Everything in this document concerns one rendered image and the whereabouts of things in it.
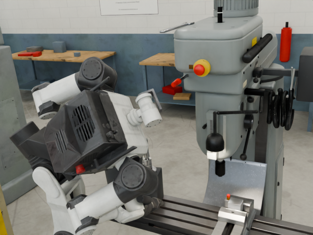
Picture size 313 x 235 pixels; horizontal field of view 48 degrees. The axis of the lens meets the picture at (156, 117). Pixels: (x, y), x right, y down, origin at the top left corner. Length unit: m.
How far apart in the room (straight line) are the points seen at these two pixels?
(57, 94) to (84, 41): 5.77
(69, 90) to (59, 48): 5.79
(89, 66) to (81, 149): 0.32
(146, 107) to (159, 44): 5.08
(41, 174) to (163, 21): 5.01
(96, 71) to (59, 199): 0.55
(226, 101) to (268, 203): 0.92
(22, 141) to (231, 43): 0.88
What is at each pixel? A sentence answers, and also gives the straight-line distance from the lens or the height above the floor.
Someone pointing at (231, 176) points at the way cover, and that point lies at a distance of 2.06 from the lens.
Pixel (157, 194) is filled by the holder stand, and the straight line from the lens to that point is 1.88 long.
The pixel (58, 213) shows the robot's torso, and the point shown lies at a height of 1.17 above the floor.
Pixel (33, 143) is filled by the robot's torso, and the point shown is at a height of 1.50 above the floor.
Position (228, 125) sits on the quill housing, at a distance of 1.47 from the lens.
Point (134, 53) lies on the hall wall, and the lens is 6.57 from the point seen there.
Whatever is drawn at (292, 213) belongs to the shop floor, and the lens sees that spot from 3.54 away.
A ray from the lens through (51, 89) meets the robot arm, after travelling 1.42.
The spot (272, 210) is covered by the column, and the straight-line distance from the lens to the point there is 2.23.
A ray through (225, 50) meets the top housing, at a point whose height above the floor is 1.82.
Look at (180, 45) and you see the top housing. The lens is 1.29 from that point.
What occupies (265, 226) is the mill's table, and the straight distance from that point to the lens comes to 1.84.
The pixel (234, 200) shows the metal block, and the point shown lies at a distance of 1.75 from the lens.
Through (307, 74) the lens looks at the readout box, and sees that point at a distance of 1.65.
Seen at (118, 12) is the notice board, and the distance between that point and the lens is 6.62.
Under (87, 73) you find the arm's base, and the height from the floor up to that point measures 1.76.
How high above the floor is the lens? 2.06
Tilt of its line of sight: 21 degrees down
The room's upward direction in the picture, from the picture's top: 4 degrees counter-clockwise
